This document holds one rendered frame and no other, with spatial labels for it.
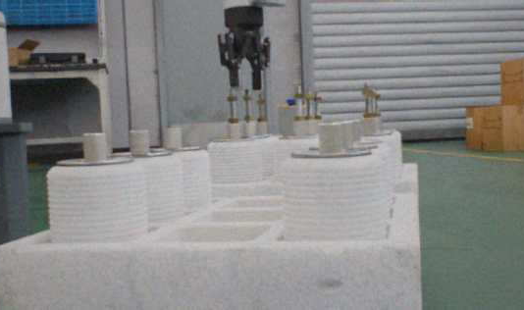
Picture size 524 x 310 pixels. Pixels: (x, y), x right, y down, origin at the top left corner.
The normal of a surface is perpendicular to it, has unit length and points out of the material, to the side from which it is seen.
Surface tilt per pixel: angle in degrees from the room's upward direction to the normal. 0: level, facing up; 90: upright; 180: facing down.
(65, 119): 90
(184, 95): 90
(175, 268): 90
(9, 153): 90
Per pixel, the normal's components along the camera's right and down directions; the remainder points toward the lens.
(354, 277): -0.21, 0.06
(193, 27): 0.18, 0.04
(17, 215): 0.82, -0.01
